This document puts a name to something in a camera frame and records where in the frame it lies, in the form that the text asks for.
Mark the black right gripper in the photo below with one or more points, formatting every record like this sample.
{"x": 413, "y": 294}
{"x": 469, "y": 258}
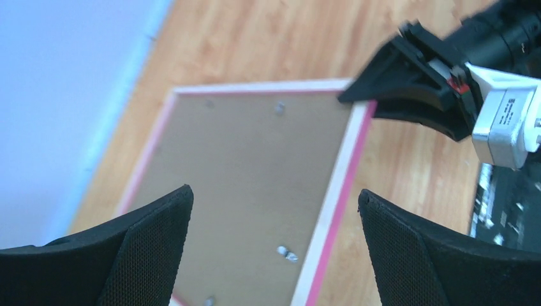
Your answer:
{"x": 419, "y": 78}

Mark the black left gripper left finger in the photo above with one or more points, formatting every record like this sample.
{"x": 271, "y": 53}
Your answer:
{"x": 130, "y": 260}

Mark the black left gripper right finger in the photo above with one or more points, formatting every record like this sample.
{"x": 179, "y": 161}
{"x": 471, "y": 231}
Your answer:
{"x": 419, "y": 262}

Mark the pink picture frame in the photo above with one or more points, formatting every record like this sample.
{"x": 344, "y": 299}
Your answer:
{"x": 338, "y": 181}

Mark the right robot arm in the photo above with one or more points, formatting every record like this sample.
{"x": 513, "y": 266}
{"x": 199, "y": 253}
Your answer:
{"x": 512, "y": 38}

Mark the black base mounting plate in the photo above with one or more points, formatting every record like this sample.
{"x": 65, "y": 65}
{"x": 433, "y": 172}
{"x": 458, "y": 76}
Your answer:
{"x": 506, "y": 207}

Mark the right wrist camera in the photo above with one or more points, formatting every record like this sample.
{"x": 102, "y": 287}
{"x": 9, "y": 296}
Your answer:
{"x": 507, "y": 128}

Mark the brown frame backing board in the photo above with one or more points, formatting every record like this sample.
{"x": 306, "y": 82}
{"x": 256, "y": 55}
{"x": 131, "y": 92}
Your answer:
{"x": 253, "y": 169}

